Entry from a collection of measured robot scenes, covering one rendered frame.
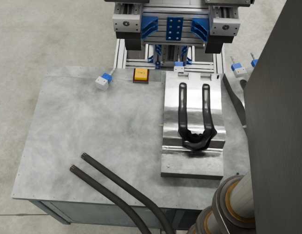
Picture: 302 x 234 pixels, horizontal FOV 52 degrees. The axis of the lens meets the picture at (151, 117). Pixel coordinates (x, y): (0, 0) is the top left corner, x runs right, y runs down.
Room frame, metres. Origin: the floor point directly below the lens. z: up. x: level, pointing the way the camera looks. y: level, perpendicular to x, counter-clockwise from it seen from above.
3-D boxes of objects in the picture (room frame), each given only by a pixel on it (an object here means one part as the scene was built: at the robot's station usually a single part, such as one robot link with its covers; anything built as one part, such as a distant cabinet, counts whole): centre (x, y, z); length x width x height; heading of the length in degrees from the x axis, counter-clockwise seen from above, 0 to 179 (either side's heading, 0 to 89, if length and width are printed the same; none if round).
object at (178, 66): (0.99, -0.14, 0.83); 0.13 x 0.05 x 0.05; 176
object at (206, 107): (0.66, -0.20, 0.92); 0.35 x 0.16 x 0.09; 176
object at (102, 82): (0.92, 0.22, 0.83); 0.13 x 0.05 x 0.05; 149
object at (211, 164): (0.65, -0.19, 0.87); 0.50 x 0.26 x 0.14; 176
